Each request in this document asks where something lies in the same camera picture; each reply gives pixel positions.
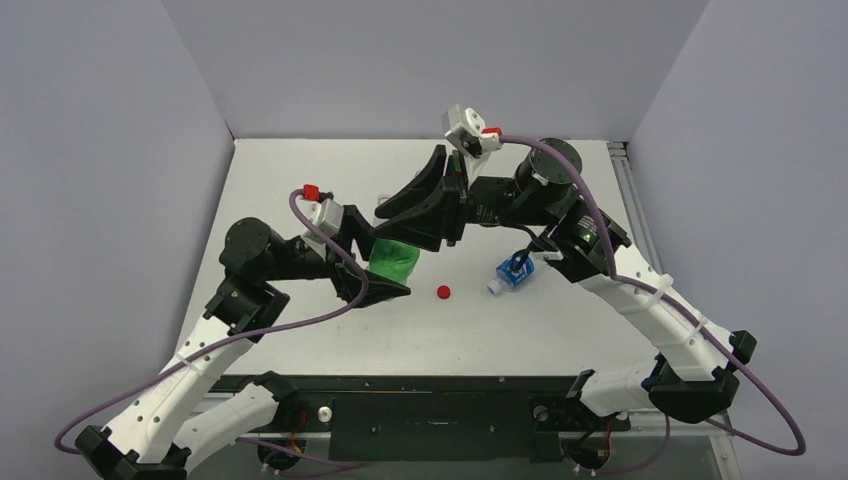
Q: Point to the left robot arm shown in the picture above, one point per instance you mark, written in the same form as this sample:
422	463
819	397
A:
158	435

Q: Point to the aluminium frame rail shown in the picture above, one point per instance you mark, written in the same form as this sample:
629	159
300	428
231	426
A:
725	465

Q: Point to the blue label small bottle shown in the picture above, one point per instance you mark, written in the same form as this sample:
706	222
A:
510	275

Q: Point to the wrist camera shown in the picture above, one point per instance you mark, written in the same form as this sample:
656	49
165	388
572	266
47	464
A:
326	215
465	129

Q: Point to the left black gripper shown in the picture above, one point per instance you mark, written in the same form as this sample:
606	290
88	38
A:
344	277

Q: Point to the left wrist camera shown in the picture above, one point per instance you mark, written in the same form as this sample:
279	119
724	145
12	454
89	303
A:
326	215

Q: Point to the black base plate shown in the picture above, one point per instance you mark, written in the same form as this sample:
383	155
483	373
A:
437	418

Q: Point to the green plastic bottle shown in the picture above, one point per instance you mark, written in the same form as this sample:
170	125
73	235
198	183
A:
393	260

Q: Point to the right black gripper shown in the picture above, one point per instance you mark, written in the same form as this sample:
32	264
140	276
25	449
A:
454	201

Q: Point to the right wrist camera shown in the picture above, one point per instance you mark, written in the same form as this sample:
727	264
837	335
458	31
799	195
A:
465	129

